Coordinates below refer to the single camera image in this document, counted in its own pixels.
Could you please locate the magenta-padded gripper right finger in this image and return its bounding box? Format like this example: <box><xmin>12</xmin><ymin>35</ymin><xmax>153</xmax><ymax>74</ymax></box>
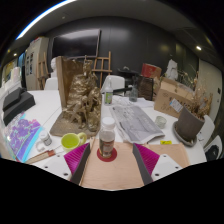
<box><xmin>132</xmin><ymin>142</ymin><xmax>184</xmax><ymax>186</ymax></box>

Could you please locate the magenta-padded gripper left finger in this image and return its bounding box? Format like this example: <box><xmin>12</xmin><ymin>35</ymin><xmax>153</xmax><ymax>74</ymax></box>
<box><xmin>42</xmin><ymin>142</ymin><xmax>92</xmax><ymax>186</ymax></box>

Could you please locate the clear white-capped drink bottle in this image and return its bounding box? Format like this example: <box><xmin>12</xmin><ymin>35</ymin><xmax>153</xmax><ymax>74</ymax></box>
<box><xmin>98</xmin><ymin>116</ymin><xmax>117</xmax><ymax>159</ymax></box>

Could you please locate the yellow-green mug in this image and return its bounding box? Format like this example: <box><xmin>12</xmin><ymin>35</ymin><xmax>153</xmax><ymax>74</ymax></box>
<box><xmin>60</xmin><ymin>132</ymin><xmax>88</xmax><ymax>154</ymax></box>

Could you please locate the small white-lidded jar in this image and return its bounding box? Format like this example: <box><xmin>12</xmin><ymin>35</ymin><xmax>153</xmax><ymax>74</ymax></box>
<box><xmin>38</xmin><ymin>130</ymin><xmax>53</xmax><ymax>148</ymax></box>

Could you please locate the plastic-wrapped newspaper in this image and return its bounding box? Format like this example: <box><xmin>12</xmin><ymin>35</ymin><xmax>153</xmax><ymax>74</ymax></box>
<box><xmin>109</xmin><ymin>104</ymin><xmax>166</xmax><ymax>145</ymax></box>

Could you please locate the light wooden tray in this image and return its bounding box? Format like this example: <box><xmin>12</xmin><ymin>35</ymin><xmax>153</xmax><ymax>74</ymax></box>
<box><xmin>79</xmin><ymin>136</ymin><xmax>191</xmax><ymax>192</ymax></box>

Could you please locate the grey plant saucer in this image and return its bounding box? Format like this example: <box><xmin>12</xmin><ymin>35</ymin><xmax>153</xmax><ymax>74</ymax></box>
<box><xmin>172</xmin><ymin>120</ymin><xmax>198</xmax><ymax>148</ymax></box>

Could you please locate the small glass cup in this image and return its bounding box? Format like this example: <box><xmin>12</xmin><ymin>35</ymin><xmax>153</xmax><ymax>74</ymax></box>
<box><xmin>154</xmin><ymin>115</ymin><xmax>168</xmax><ymax>129</ymax></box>

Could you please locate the grey pot with dried plant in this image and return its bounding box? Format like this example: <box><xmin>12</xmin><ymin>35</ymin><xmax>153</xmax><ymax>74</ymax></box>
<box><xmin>175</xmin><ymin>78</ymin><xmax>214</xmax><ymax>143</ymax></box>

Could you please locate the colourful printed book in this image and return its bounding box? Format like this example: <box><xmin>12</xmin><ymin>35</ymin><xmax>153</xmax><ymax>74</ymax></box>
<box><xmin>3</xmin><ymin>111</ymin><xmax>44</xmax><ymax>164</ymax></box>

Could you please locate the golden figure sculpture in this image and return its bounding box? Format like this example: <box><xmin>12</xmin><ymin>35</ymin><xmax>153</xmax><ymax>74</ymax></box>
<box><xmin>49</xmin><ymin>55</ymin><xmax>103</xmax><ymax>138</ymax></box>

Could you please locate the black backpack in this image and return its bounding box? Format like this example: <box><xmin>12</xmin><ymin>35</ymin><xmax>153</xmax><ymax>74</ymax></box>
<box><xmin>205</xmin><ymin>144</ymin><xmax>220</xmax><ymax>162</ymax></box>

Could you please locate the brown cardboard box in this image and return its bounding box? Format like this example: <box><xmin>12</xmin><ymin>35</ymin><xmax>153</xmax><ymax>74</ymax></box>
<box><xmin>153</xmin><ymin>76</ymin><xmax>194</xmax><ymax>119</ymax></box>

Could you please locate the white chair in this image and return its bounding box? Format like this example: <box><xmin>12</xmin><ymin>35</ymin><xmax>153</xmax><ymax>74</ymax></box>
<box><xmin>100</xmin><ymin>74</ymin><xmax>126</xmax><ymax>96</ymax></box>
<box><xmin>203</xmin><ymin>134</ymin><xmax>224</xmax><ymax>163</ymax></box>
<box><xmin>44</xmin><ymin>77</ymin><xmax>59</xmax><ymax>91</ymax></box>
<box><xmin>196</xmin><ymin>114</ymin><xmax>216</xmax><ymax>139</ymax></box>

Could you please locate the grey glass bottle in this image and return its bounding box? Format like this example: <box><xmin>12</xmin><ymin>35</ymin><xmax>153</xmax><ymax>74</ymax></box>
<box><xmin>128</xmin><ymin>84</ymin><xmax>139</xmax><ymax>103</ymax></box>

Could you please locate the dark brown woven basket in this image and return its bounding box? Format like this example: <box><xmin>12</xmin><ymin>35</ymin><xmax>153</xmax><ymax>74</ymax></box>
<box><xmin>138</xmin><ymin>75</ymin><xmax>155</xmax><ymax>102</ymax></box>

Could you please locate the white green-labelled spray bottle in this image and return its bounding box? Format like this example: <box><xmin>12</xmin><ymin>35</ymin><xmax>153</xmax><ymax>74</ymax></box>
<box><xmin>103</xmin><ymin>78</ymin><xmax>114</xmax><ymax>106</ymax></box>

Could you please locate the black flat box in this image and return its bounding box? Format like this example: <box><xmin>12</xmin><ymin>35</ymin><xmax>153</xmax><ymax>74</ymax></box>
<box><xmin>2</xmin><ymin>87</ymin><xmax>28</xmax><ymax>113</ymax></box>
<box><xmin>3</xmin><ymin>91</ymin><xmax>37</xmax><ymax>127</ymax></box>

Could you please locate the red box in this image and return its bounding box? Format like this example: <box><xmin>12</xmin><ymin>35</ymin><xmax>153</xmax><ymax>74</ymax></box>
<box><xmin>140</xmin><ymin>63</ymin><xmax>163</xmax><ymax>79</ymax></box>

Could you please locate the white plaster statue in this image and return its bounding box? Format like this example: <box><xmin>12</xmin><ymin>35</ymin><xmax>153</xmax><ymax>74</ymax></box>
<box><xmin>165</xmin><ymin>59</ymin><xmax>179</xmax><ymax>81</ymax></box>

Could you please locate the wooden easel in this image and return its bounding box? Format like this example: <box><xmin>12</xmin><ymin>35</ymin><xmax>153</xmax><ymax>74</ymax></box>
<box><xmin>36</xmin><ymin>51</ymin><xmax>51</xmax><ymax>90</ymax></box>
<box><xmin>92</xmin><ymin>50</ymin><xmax>113</xmax><ymax>88</ymax></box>

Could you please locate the white plaster bust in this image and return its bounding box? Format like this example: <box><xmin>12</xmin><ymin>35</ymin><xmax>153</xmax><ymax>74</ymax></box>
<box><xmin>49</xmin><ymin>57</ymin><xmax>58</xmax><ymax>79</ymax></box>

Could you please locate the white cabinet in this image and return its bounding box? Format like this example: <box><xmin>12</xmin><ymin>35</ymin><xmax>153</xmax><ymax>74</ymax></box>
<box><xmin>24</xmin><ymin>36</ymin><xmax>50</xmax><ymax>91</ymax></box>

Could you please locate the long white ceiling light strip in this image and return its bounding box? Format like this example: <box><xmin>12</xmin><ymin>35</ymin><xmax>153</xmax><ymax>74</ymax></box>
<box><xmin>14</xmin><ymin>0</ymin><xmax>78</xmax><ymax>41</ymax></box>

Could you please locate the wooden-handled wire loop tool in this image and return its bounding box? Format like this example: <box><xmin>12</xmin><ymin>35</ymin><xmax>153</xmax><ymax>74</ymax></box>
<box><xmin>24</xmin><ymin>146</ymin><xmax>64</xmax><ymax>165</ymax></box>

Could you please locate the small white ring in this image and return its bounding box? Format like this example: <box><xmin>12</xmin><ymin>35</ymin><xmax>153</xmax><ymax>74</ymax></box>
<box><xmin>35</xmin><ymin>141</ymin><xmax>46</xmax><ymax>153</ymax></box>

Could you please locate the black wall screen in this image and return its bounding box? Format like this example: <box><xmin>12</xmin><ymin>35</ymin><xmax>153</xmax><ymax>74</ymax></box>
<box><xmin>49</xmin><ymin>28</ymin><xmax>102</xmax><ymax>61</ymax></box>

